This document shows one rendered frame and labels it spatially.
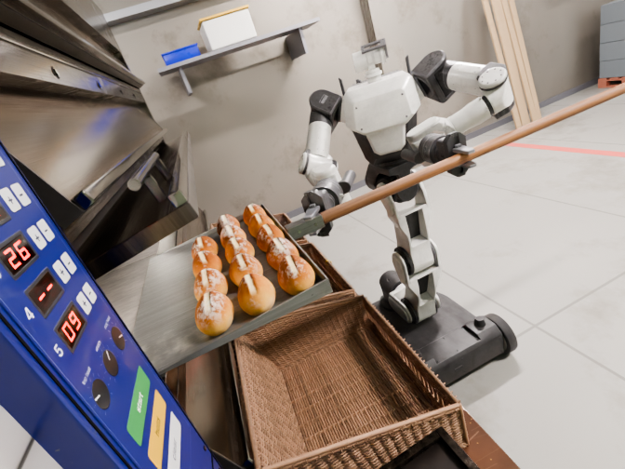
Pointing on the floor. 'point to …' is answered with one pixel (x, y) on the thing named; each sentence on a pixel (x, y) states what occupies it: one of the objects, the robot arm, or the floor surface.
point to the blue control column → (85, 439)
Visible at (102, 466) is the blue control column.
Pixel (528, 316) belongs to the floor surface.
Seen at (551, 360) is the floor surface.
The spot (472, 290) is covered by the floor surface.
